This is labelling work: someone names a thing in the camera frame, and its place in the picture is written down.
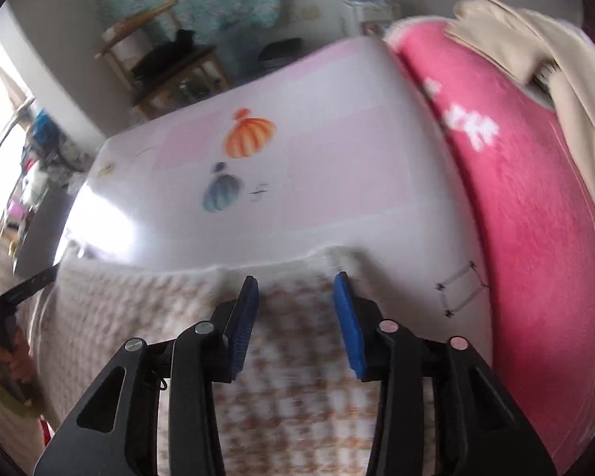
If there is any beige houndstooth coat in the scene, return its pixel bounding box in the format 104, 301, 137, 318
32, 247, 379, 475

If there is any green sleeve forearm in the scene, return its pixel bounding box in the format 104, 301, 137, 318
0, 355, 46, 462

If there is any black clothing on chair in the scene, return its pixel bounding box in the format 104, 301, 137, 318
131, 29, 196, 81

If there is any person's left hand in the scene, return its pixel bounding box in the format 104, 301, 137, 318
0, 326, 36, 397

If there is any dark cabinet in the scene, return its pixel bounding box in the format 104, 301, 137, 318
13, 186, 75, 279

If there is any pink floral blanket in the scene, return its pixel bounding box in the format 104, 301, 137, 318
387, 17, 595, 470

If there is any wooden chair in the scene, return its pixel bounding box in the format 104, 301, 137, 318
94, 0, 231, 121

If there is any black rice cooker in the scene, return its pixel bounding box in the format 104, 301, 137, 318
257, 38, 304, 71

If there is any cream jacket on bed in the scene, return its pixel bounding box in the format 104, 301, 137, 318
445, 0, 595, 205

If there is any white water dispenser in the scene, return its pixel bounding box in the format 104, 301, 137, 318
342, 0, 402, 39

